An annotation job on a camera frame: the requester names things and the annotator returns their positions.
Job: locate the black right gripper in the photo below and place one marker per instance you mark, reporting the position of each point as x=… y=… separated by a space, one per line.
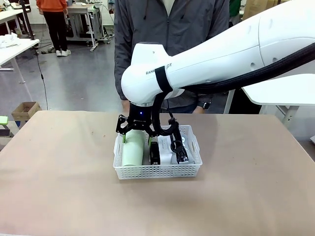
x=140 y=118

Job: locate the light green cylinder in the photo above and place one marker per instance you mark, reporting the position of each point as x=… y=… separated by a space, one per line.
x=133 y=152

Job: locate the black rectangular case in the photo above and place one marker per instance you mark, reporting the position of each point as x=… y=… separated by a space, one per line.
x=155 y=152

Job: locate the white rectangular box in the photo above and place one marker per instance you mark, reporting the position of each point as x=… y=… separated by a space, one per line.
x=165 y=152

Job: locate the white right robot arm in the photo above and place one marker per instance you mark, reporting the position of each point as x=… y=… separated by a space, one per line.
x=197 y=61

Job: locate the person's right forearm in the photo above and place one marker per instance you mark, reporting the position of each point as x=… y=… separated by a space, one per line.
x=117 y=73

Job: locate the white perforated plastic basket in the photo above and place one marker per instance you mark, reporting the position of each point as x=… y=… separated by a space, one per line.
x=157 y=172

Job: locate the person's right hand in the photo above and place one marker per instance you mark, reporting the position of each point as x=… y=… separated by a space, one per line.
x=126 y=107

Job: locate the person's left hand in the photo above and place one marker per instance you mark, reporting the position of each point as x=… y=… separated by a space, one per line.
x=199 y=110

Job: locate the black smartwatch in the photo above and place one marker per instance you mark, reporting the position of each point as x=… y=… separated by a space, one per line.
x=207 y=105

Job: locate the open cardboard box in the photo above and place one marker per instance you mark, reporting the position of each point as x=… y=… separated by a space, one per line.
x=22 y=114

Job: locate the person in grey jacket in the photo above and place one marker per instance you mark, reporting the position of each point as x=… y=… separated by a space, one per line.
x=192 y=24

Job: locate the grey workshop table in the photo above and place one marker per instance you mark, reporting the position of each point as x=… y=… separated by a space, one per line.
x=83 y=9

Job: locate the black block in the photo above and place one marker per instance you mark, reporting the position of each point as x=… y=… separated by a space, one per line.
x=5 y=130

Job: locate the person in orange top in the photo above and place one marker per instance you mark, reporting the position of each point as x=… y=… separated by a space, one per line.
x=55 y=24

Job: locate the green flat object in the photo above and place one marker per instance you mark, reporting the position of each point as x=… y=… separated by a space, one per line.
x=3 y=119

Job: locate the white table with cloth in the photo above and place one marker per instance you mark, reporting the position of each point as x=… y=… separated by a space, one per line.
x=14 y=49

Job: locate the white empty table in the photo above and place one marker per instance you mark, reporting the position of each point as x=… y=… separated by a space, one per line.
x=283 y=91

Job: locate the black pole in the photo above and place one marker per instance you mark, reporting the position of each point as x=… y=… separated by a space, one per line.
x=27 y=22

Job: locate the white cloth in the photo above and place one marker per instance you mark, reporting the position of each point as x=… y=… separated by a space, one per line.
x=8 y=41

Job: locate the person in green top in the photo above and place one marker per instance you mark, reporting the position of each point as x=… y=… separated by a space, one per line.
x=235 y=7

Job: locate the large cardboard box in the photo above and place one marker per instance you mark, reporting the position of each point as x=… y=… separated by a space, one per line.
x=256 y=7

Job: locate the white background desk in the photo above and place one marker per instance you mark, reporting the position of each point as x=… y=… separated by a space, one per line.
x=7 y=14

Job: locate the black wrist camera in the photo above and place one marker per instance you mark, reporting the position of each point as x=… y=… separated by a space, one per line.
x=173 y=123

